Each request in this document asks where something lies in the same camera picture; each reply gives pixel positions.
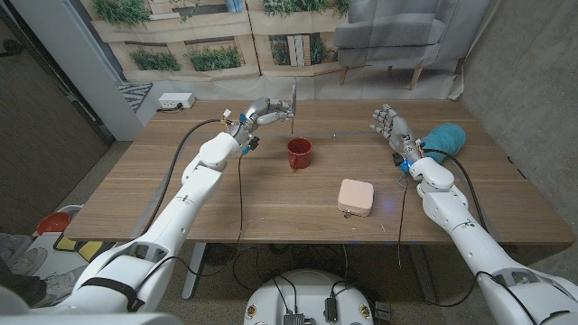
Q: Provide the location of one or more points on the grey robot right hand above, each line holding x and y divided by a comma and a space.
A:
395, 128

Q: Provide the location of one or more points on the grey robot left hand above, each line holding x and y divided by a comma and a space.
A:
259, 113

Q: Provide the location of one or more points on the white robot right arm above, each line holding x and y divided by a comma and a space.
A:
469, 234

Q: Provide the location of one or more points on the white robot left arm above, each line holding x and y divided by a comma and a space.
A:
180, 216

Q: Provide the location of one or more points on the red enamel cup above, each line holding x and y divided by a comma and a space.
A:
300, 155

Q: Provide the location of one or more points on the pink jewelry box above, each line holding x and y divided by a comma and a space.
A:
356, 196

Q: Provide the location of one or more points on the teal towel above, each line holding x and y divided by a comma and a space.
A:
447, 137

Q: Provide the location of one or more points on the printed room backdrop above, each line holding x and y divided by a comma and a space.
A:
293, 67

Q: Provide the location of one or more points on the white power strip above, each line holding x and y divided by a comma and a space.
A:
176, 99

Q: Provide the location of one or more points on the metal table leg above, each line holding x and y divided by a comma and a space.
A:
193, 271
422, 271

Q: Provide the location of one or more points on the black round floor fan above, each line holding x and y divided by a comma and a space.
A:
219, 254

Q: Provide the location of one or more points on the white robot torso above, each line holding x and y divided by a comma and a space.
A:
307, 293

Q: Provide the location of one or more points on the red bowl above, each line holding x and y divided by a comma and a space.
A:
53, 223

